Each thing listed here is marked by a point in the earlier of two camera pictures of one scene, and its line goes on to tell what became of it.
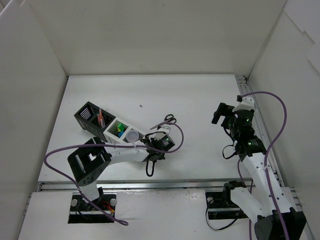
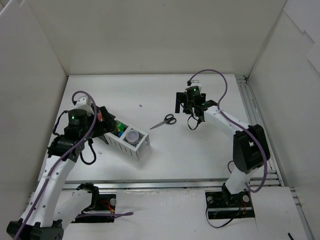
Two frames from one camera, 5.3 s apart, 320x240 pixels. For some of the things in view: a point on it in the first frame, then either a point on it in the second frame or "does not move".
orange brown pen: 101,117 does not move
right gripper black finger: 223,109 -> 179,99
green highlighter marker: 121,126 does not move
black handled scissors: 168,118 does not move
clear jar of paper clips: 132,136 does not move
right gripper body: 222,114 -> 187,100
